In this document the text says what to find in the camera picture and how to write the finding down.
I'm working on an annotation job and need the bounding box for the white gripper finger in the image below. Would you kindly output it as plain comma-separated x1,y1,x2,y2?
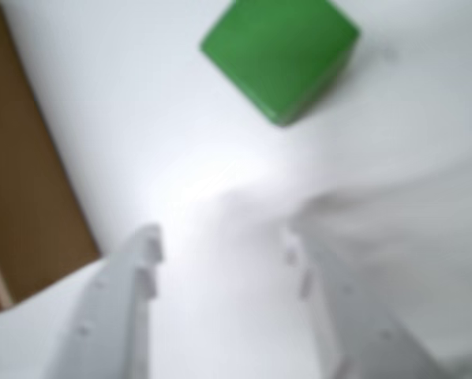
281,225,456,379
42,223,164,379

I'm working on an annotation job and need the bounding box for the green cube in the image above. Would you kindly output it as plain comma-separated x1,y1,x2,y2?
198,0,361,129

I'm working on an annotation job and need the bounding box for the brown cardboard box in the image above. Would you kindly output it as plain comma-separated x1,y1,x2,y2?
0,0,103,317

